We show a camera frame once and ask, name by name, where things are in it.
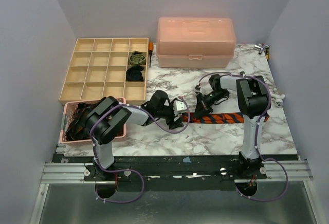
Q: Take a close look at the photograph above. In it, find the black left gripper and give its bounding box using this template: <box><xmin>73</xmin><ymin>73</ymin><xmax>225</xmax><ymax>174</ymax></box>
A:
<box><xmin>156</xmin><ymin>99</ymin><xmax>185</xmax><ymax>129</ymax></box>

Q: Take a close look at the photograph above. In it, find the orange navy striped tie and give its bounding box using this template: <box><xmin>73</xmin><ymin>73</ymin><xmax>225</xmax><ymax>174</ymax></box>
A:
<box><xmin>181</xmin><ymin>112</ymin><xmax>270</xmax><ymax>124</ymax></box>

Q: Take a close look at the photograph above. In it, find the pink plastic basket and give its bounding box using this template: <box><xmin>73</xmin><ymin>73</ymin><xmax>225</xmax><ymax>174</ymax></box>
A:
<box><xmin>58</xmin><ymin>97</ymin><xmax>127</xmax><ymax>146</ymax></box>

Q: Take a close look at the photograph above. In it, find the pink plastic storage box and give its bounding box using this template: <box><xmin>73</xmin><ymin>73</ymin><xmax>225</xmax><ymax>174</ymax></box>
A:
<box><xmin>156</xmin><ymin>17</ymin><xmax>236</xmax><ymax>68</ymax></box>

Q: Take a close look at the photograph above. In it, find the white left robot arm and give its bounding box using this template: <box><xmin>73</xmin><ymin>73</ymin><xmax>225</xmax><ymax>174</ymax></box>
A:
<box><xmin>82</xmin><ymin>90</ymin><xmax>189</xmax><ymax>180</ymax></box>

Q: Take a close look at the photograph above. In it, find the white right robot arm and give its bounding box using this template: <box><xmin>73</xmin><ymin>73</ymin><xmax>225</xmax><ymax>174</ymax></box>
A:
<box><xmin>193</xmin><ymin>74</ymin><xmax>271</xmax><ymax>179</ymax></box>

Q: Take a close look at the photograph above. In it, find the pile of patterned ties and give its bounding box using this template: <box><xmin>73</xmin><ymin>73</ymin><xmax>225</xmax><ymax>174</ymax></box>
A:
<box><xmin>66</xmin><ymin>98</ymin><xmax>104</xmax><ymax>141</ymax></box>

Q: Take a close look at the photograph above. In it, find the rolled black tie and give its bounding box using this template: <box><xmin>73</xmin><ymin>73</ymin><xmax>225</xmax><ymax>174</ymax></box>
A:
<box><xmin>126</xmin><ymin>65</ymin><xmax>144</xmax><ymax>82</ymax></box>

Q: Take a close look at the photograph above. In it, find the rolled green tie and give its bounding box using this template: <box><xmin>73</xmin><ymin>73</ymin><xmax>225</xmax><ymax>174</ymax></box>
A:
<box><xmin>129</xmin><ymin>51</ymin><xmax>147</xmax><ymax>66</ymax></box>

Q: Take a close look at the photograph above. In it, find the white plastic fitting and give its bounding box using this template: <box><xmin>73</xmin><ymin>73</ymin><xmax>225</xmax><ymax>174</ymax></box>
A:
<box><xmin>271</xmin><ymin>94</ymin><xmax>285</xmax><ymax>107</ymax></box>

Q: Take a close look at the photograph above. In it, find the wooden compartment tray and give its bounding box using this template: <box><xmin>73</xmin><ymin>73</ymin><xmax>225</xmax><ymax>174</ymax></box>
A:
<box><xmin>59</xmin><ymin>38</ymin><xmax>149</xmax><ymax>104</ymax></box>

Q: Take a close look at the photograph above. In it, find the silver socket tool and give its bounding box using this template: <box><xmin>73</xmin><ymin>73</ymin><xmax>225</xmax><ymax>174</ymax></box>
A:
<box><xmin>254</xmin><ymin>43</ymin><xmax>269</xmax><ymax>54</ymax></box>

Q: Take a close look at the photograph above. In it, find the yellow black tool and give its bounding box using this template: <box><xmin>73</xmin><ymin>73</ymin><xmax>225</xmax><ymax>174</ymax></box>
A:
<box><xmin>265</xmin><ymin>47</ymin><xmax>269</xmax><ymax>60</ymax></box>

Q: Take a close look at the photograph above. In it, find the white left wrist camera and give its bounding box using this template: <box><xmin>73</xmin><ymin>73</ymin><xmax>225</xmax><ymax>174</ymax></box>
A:
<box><xmin>172</xmin><ymin>99</ymin><xmax>188</xmax><ymax>117</ymax></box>

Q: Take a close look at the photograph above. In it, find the black mounting rail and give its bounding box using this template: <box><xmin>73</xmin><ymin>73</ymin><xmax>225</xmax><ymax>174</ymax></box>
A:
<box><xmin>51</xmin><ymin>144</ymin><xmax>299</xmax><ymax>193</ymax></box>

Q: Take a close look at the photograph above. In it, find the orange handled screwdriver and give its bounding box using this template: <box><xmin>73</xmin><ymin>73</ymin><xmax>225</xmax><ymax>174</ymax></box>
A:
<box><xmin>148</xmin><ymin>42</ymin><xmax>154</xmax><ymax>67</ymax></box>

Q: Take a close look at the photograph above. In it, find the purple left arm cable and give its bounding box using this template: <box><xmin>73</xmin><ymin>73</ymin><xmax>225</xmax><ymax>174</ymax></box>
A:
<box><xmin>90</xmin><ymin>97</ymin><xmax>191</xmax><ymax>204</ymax></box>

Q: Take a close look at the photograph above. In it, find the aluminium extrusion frame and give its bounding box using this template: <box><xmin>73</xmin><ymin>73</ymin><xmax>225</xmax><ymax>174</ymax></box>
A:
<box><xmin>40</xmin><ymin>155</ymin><xmax>320</xmax><ymax>221</ymax></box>

